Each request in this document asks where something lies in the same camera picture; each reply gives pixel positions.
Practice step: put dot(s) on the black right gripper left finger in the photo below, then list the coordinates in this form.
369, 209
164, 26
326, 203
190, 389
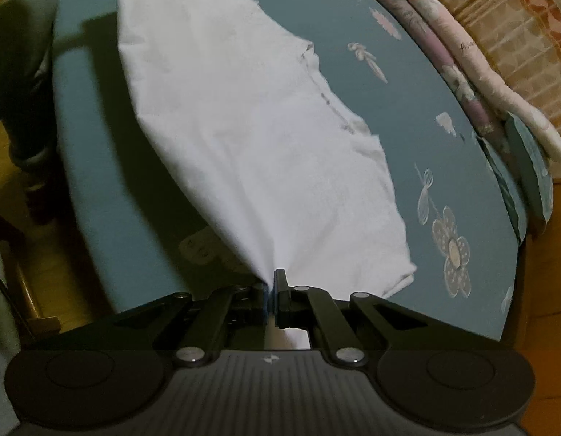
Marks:
193, 332

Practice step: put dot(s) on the patterned window curtain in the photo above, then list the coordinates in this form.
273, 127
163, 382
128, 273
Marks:
522, 41

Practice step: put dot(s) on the white printed long-sleeve shirt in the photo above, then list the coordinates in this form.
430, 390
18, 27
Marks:
287, 175

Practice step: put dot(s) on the pink floral folded quilt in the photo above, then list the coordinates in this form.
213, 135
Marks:
487, 81

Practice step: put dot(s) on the lower teal pillow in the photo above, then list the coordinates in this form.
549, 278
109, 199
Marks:
510, 191

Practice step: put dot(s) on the wooden headboard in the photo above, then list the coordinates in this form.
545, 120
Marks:
533, 326

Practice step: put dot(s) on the teal patterned bed sheet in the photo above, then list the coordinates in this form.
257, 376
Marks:
147, 241

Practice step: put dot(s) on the teal pillow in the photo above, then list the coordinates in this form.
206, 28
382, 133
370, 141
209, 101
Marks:
537, 183
510, 191

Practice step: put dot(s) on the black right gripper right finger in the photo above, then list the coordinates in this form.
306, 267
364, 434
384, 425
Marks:
349, 333

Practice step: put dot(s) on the upper teal pillow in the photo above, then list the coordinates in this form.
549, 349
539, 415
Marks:
537, 183

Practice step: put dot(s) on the purple floral folded quilt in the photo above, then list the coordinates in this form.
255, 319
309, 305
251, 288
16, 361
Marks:
481, 116

